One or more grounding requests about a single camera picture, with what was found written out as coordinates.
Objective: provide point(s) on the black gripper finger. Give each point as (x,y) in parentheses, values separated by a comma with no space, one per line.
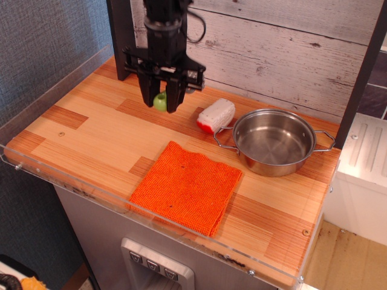
(149,86)
(175,92)

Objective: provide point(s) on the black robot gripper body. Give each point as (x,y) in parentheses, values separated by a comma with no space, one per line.
(165,54)

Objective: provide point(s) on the green handled grey spatula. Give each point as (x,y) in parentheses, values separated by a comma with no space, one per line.
(160,100)

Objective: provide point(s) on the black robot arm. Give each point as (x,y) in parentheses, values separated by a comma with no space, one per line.
(164,11)

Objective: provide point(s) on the orange knitted towel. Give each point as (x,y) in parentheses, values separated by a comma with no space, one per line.
(188,188)

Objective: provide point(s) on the white and red toy sushi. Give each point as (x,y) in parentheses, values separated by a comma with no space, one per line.
(217,115)

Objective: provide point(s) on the stainless steel pot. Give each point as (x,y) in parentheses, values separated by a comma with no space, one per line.
(271,142)

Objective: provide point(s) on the clear acrylic table guard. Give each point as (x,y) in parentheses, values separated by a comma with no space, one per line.
(96,144)

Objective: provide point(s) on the grey toy fridge cabinet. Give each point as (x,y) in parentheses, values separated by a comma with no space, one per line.
(100,231)

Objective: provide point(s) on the silver dispenser button panel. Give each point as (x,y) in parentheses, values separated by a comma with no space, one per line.
(148,269)

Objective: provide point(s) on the white toy cabinet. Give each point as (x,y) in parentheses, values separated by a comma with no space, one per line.
(357,198)

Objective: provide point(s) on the yellow and black object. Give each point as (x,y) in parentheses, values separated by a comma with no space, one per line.
(11,282)

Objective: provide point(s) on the dark vertical post left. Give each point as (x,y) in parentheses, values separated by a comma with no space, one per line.
(123,37)

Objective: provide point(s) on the dark vertical post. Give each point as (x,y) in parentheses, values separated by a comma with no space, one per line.
(123,37)
(364,74)

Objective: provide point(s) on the dark vertical post right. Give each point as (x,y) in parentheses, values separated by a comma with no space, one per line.
(364,74)

